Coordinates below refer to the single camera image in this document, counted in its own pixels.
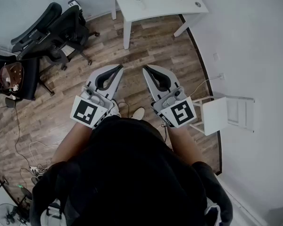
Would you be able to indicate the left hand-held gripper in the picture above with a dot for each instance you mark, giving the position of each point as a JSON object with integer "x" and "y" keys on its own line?
{"x": 85, "y": 110}

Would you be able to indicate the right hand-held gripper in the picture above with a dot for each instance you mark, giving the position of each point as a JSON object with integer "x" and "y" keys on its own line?
{"x": 181, "y": 112}

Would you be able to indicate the person's right forearm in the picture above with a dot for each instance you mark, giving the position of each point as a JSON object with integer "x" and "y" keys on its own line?
{"x": 185, "y": 145}

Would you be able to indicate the person's left forearm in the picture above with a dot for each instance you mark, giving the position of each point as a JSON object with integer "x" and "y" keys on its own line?
{"x": 70, "y": 142}

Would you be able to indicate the white desk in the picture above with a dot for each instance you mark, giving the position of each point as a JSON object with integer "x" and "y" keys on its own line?
{"x": 155, "y": 6}

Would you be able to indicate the person's left white shoe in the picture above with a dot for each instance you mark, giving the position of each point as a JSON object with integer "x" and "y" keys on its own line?
{"x": 115, "y": 108}

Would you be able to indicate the person's white shoe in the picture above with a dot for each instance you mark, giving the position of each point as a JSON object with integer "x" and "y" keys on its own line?
{"x": 115, "y": 108}
{"x": 138, "y": 114}

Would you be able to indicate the person's right white shoe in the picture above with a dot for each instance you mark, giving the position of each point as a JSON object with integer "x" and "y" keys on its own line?
{"x": 138, "y": 114}

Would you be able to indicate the white folding chair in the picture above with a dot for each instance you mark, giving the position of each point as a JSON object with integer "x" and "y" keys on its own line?
{"x": 214, "y": 114}

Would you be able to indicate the white smartphone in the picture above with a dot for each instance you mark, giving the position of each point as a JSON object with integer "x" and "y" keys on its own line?
{"x": 73, "y": 3}

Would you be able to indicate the brown translucent bag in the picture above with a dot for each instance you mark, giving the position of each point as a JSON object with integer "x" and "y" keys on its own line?
{"x": 10, "y": 75}

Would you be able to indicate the person's black shirt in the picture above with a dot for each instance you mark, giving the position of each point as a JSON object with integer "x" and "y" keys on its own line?
{"x": 132, "y": 173}

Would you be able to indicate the black tripod stand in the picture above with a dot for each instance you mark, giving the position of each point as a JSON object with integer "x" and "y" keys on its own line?
{"x": 5, "y": 180}

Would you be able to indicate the white wall socket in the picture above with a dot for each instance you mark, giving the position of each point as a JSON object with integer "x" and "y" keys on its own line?
{"x": 221, "y": 76}

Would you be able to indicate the white wall switch plate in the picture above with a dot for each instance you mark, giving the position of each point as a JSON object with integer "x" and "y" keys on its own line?
{"x": 216, "y": 56}

